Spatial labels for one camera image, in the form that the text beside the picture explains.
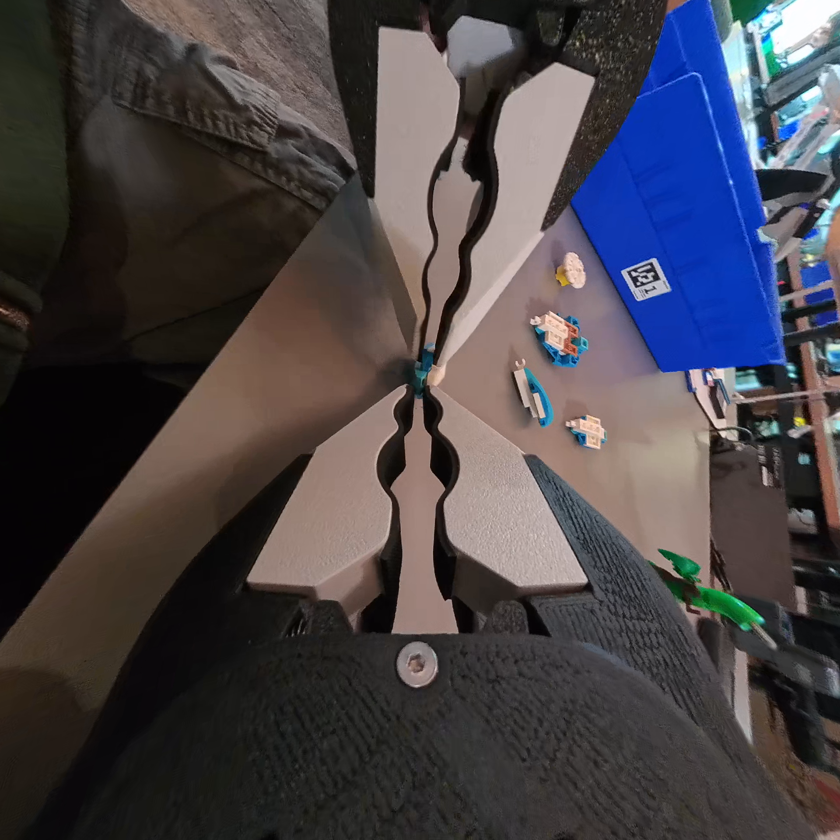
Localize white printed tag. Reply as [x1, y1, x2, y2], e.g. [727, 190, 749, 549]
[620, 259, 672, 303]

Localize white blue curved lego piece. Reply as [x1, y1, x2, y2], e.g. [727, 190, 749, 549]
[512, 359, 554, 427]

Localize green lego leaves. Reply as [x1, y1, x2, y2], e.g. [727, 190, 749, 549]
[650, 548, 767, 634]

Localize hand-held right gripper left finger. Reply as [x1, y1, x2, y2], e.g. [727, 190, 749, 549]
[246, 384, 417, 631]

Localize person's grey clothing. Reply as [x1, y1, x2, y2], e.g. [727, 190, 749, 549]
[0, 0, 358, 395]

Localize black cardboard box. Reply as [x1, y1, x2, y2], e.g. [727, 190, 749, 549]
[710, 445, 796, 608]

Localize blue plastic bin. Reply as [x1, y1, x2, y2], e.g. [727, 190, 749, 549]
[570, 0, 787, 374]

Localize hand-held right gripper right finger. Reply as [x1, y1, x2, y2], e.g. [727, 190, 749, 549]
[422, 386, 589, 618]

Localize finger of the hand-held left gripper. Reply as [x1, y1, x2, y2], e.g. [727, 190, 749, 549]
[369, 26, 462, 349]
[432, 62, 599, 368]

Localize blue white orange lego assembly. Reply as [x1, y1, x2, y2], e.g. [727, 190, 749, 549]
[529, 311, 590, 368]

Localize small white blue lego assembly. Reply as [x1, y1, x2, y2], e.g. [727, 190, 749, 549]
[566, 415, 608, 450]

